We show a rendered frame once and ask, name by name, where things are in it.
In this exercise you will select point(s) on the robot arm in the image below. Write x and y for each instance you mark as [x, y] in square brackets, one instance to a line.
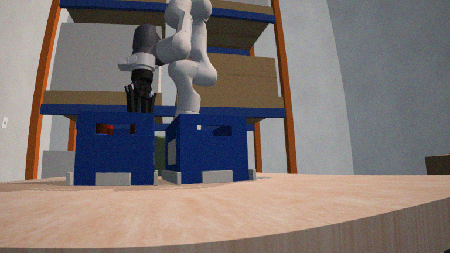
[175, 49]

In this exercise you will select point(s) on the red bottle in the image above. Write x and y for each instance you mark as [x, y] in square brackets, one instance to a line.
[110, 130]

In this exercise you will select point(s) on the blue bottle crate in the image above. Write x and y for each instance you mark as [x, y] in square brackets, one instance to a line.
[191, 151]
[116, 153]

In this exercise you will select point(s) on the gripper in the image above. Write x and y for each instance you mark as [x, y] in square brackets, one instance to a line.
[140, 92]

